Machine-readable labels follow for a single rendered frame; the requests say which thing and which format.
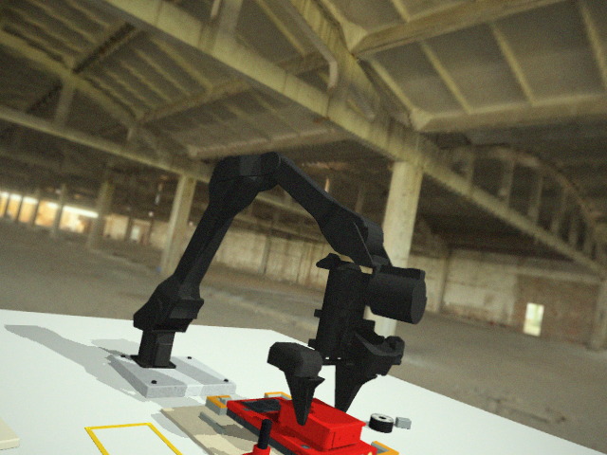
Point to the black toy tyre with white hub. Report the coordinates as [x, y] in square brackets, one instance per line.
[381, 423]

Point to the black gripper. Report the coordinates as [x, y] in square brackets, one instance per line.
[301, 365]

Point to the yellow rectangular frame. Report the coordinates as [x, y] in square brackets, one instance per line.
[104, 452]

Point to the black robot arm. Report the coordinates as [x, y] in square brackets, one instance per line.
[390, 292]

